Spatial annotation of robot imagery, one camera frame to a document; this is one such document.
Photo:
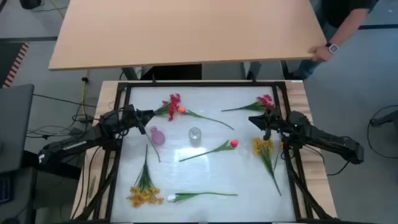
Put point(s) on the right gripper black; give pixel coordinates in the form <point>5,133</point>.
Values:
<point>277,121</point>

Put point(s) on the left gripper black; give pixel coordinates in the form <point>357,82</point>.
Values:
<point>133,115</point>

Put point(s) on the red artificial flower bunch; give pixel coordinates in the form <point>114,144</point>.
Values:
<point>265,101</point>
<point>174,102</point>

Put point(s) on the pink ribbed glass vase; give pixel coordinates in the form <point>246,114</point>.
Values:
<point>158,137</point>

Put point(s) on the yellow artificial flower bunch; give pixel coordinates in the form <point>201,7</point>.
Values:
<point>143,194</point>
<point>262,146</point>

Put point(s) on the orange artificial tulip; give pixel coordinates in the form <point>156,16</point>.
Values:
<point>182,109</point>

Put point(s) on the red-orange artificial tulip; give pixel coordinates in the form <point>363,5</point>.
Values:
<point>234,143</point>

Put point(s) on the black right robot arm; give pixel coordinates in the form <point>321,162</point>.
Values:
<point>326,140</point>

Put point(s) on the person's forearm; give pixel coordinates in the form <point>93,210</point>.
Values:
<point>348,29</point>

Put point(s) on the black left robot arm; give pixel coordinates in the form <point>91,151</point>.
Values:
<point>77,144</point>

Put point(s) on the clear cut glass vase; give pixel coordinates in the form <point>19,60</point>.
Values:
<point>195,134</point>

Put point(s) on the grey desk leg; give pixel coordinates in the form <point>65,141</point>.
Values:
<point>130,74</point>
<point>254,71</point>

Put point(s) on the black box under desk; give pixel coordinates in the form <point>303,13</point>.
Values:
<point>174,72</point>

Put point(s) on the black power adapter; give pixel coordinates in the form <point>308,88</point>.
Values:
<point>83,119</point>

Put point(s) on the green stem with leaf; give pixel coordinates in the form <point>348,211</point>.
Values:
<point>171,198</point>

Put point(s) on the person's hand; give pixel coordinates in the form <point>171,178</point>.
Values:
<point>320,53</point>

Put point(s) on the loose green leaf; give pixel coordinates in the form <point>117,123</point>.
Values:
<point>91,188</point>

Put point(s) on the beige wooden desk top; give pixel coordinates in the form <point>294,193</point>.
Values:
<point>186,31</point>

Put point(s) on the person's wristwatch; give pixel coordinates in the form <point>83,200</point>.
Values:
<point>332,48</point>

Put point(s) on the grey stand leg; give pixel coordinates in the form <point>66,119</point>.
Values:
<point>385,119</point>

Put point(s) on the grey laptop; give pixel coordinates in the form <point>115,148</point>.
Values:
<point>15,124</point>

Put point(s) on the person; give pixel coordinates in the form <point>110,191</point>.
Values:
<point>342,9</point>

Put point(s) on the black mat striped edge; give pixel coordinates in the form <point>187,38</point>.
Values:
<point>9,59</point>

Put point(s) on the black round object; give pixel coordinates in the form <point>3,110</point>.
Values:
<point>30,3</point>

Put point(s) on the black metal table frame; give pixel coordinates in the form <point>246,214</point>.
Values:
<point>202,84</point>

